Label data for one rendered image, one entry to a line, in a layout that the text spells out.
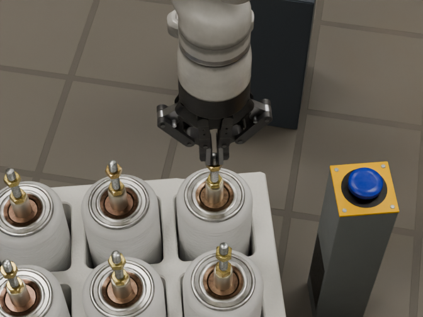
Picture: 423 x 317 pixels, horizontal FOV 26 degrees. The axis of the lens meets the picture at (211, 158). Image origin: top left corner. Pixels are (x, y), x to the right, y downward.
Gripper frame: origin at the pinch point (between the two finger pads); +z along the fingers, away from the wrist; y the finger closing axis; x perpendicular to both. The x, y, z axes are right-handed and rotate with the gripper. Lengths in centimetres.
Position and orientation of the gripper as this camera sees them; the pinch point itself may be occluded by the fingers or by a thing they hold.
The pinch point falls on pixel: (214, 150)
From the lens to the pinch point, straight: 105.5
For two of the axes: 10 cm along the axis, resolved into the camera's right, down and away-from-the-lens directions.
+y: 10.0, -0.5, 0.4
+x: -0.6, -8.3, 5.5
